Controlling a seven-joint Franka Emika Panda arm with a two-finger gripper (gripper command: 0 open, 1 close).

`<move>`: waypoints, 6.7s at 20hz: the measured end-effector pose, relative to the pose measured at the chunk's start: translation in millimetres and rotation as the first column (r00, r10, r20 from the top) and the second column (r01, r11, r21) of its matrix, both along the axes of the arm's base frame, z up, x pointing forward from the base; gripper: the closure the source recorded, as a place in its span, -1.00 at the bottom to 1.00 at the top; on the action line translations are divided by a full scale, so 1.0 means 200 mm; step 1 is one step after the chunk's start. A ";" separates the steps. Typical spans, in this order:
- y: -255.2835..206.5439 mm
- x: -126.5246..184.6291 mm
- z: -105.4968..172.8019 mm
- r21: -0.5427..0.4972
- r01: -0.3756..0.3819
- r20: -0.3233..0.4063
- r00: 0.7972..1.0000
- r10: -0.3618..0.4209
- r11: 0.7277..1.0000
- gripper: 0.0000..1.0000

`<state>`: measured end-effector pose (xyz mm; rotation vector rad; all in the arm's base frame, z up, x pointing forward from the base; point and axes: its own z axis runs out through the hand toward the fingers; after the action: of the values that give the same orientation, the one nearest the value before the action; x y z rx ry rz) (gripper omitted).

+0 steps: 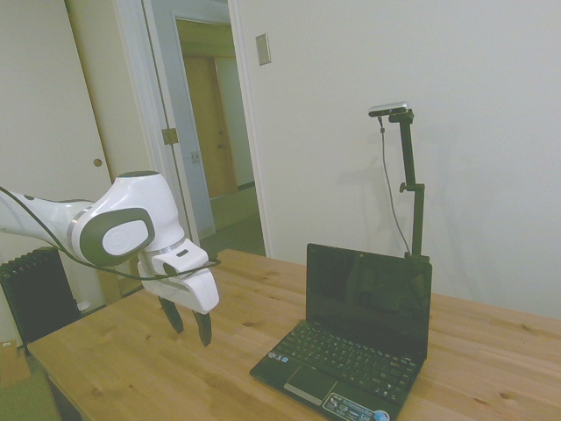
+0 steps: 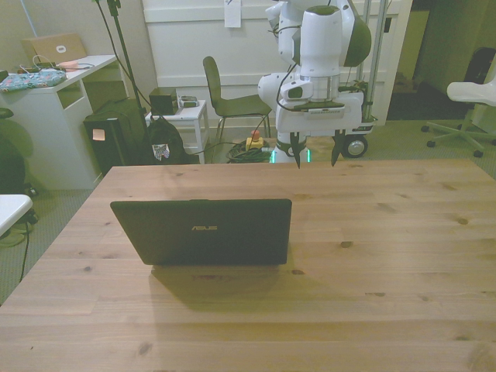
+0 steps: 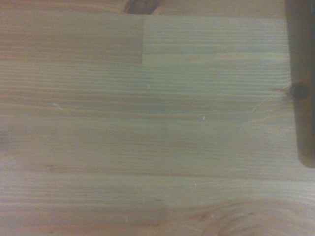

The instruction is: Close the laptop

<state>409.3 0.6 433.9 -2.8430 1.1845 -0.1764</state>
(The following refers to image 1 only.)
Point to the white closet door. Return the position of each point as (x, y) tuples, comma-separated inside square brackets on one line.
[(39, 109)]

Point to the wooden hallway door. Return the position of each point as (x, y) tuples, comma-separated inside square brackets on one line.
[(206, 131)]

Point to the brass door hinge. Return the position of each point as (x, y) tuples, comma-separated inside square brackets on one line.
[(170, 136)]

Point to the white open door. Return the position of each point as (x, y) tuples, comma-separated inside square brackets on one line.
[(184, 131)]

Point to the black camera stand pole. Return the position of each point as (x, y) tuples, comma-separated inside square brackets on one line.
[(412, 175)]

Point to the beige light switch plate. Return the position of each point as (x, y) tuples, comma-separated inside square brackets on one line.
[(263, 49)]

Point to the brown cardboard box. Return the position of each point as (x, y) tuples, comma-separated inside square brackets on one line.
[(13, 364)]

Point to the silver camera on stand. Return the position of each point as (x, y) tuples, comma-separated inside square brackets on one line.
[(389, 109)]

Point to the black netbook laptop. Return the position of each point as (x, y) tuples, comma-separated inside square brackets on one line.
[(368, 302)]

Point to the metal door latch plate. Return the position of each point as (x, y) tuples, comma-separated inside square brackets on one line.
[(195, 157)]

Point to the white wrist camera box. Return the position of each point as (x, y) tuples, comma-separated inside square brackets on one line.
[(184, 256)]

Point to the black radiator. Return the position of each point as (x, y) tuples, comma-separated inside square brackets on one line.
[(35, 298)]

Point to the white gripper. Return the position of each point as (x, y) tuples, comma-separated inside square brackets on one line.
[(199, 291)]

